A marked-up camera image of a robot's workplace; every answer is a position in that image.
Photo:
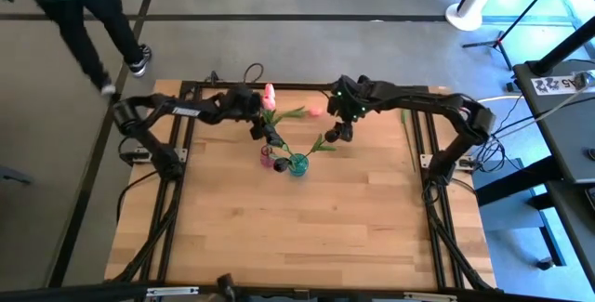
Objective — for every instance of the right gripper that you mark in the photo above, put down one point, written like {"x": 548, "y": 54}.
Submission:
{"x": 348, "y": 100}

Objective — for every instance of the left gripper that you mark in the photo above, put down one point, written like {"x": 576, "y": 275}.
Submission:
{"x": 239, "y": 102}

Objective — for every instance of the purple glass vase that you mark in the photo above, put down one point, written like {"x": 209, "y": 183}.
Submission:
{"x": 267, "y": 158}

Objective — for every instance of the pink artificial tulip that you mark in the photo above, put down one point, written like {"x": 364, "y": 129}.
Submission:
{"x": 268, "y": 96}
{"x": 316, "y": 111}
{"x": 405, "y": 118}

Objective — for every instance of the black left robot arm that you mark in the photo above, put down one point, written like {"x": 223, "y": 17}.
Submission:
{"x": 153, "y": 107}

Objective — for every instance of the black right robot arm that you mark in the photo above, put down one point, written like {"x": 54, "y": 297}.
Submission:
{"x": 418, "y": 100}

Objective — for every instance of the teal glass vase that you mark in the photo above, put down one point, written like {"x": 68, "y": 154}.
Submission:
{"x": 299, "y": 165}

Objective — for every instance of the small black object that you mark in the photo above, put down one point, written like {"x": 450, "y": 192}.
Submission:
{"x": 226, "y": 285}

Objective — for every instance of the white and black pole stand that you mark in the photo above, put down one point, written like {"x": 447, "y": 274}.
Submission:
{"x": 465, "y": 18}

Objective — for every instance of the black tripod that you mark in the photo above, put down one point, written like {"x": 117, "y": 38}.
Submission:
{"x": 497, "y": 42}

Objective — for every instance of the white paper label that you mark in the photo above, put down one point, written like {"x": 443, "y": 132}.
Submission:
{"x": 553, "y": 84}

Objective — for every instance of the dark grey side table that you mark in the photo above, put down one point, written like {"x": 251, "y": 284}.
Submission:
{"x": 567, "y": 121}

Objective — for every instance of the person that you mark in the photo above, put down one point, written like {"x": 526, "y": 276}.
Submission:
{"x": 70, "y": 14}

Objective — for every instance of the black horizontal beam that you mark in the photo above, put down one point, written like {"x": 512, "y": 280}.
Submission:
{"x": 70, "y": 292}

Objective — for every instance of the bluish chair part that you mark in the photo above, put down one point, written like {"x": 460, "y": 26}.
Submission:
{"x": 14, "y": 175}

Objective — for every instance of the black aluminium table frame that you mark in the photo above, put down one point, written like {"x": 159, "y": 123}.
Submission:
{"x": 297, "y": 85}

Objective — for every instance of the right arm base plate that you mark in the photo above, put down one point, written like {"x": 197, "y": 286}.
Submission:
{"x": 425, "y": 160}

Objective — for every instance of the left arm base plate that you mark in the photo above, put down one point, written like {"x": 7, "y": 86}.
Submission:
{"x": 144, "y": 154}

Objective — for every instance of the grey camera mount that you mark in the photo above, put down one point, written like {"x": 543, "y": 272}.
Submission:
{"x": 301, "y": 294}

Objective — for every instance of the silver metal bracket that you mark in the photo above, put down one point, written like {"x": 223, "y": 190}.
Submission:
{"x": 172, "y": 291}
{"x": 430, "y": 297}

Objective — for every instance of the black post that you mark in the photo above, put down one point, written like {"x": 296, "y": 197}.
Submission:
{"x": 562, "y": 48}

